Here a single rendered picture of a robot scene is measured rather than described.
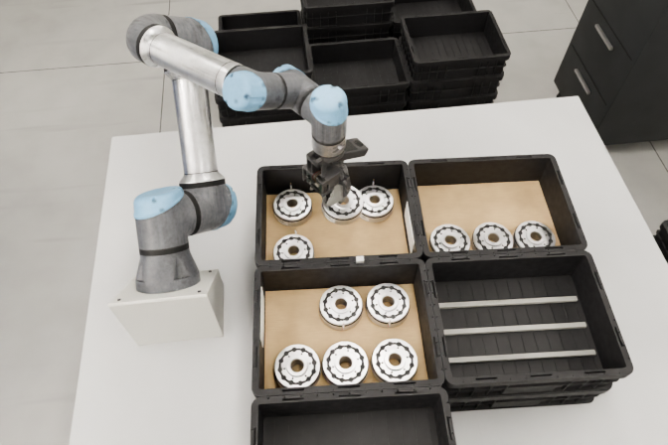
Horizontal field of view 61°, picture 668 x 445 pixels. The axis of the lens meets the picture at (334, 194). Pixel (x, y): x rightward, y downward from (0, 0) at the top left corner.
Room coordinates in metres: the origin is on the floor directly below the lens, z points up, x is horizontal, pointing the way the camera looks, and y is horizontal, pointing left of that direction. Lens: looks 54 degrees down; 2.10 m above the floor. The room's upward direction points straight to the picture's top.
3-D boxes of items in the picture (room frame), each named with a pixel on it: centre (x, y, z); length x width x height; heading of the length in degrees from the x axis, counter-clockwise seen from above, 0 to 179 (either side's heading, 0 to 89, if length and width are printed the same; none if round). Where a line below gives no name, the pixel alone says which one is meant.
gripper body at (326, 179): (0.81, 0.02, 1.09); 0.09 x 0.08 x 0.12; 132
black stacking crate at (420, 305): (0.49, -0.02, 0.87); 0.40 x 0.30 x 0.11; 94
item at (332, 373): (0.43, -0.03, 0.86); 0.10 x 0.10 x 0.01
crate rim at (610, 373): (0.52, -0.42, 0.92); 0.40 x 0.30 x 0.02; 94
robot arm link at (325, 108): (0.81, 0.01, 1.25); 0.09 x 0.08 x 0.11; 44
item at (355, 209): (0.80, -0.02, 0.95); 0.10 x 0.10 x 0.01
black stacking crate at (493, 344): (0.52, -0.42, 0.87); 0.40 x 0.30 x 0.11; 94
